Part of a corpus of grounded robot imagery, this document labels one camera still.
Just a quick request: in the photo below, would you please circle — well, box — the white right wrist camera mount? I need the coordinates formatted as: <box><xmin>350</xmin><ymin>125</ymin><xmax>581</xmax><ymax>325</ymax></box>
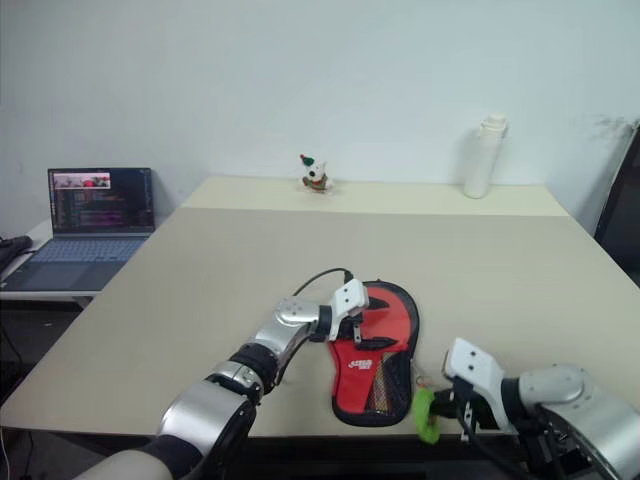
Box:
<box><xmin>441</xmin><ymin>337</ymin><xmax>522</xmax><ymax>437</ymax></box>

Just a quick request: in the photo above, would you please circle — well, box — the black object on side desk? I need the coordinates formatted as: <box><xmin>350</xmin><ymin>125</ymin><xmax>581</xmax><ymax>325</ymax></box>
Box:
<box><xmin>0</xmin><ymin>235</ymin><xmax>35</xmax><ymax>272</ymax></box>

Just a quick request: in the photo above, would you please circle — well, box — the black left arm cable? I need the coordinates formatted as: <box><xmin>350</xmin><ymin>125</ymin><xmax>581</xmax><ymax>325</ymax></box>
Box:
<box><xmin>291</xmin><ymin>267</ymin><xmax>354</xmax><ymax>299</ymax></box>

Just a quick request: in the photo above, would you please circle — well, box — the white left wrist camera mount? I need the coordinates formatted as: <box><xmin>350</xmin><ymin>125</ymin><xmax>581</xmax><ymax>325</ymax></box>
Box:
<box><xmin>327</xmin><ymin>279</ymin><xmax>371</xmax><ymax>344</ymax></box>

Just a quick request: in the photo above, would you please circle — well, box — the white plush dog toy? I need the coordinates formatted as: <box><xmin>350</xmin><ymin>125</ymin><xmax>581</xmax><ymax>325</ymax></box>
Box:
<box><xmin>298</xmin><ymin>153</ymin><xmax>336</xmax><ymax>194</ymax></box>

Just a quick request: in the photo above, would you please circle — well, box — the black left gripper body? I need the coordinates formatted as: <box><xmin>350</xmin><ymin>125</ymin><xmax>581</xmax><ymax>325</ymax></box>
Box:
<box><xmin>343</xmin><ymin>310</ymin><xmax>377</xmax><ymax>352</ymax></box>

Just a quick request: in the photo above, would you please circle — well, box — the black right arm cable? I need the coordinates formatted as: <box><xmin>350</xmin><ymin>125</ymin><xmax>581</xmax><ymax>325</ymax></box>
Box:
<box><xmin>458</xmin><ymin>399</ymin><xmax>569</xmax><ymax>480</ymax></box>

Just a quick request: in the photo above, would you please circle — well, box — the beige rounded robot shell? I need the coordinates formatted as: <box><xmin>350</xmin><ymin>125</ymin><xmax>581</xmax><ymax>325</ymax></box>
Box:
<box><xmin>74</xmin><ymin>446</ymin><xmax>174</xmax><ymax>480</ymax></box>

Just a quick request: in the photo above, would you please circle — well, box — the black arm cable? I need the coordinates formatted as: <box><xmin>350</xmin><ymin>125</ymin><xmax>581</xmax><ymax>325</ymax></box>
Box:
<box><xmin>458</xmin><ymin>399</ymin><xmax>569</xmax><ymax>480</ymax></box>
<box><xmin>291</xmin><ymin>267</ymin><xmax>354</xmax><ymax>299</ymax></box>

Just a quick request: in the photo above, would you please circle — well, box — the white water bottle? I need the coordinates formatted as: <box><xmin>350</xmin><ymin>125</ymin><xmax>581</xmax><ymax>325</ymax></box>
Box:
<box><xmin>462</xmin><ymin>112</ymin><xmax>510</xmax><ymax>200</ymax></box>

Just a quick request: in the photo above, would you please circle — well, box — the black panel with pale frame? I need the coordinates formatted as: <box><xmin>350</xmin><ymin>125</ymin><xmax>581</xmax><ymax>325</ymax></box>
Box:
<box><xmin>593</xmin><ymin>117</ymin><xmax>640</xmax><ymax>289</ymax></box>

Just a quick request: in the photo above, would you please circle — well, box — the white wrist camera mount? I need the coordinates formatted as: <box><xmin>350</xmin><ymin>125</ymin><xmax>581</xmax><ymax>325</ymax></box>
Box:
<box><xmin>441</xmin><ymin>337</ymin><xmax>522</xmax><ymax>437</ymax></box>
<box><xmin>327</xmin><ymin>279</ymin><xmax>371</xmax><ymax>344</ymax></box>

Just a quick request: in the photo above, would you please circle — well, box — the red and black paddle case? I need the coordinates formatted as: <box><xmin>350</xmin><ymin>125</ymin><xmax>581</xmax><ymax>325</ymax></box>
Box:
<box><xmin>327</xmin><ymin>279</ymin><xmax>422</xmax><ymax>428</ymax></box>

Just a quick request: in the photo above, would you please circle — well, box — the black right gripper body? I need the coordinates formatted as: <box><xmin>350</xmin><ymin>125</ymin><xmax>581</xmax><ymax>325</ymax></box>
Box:
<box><xmin>448</xmin><ymin>378</ymin><xmax>497</xmax><ymax>432</ymax></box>

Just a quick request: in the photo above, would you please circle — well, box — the open blue-grey laptop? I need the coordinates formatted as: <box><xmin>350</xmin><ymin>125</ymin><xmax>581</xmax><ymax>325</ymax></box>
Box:
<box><xmin>0</xmin><ymin>167</ymin><xmax>157</xmax><ymax>294</ymax></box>

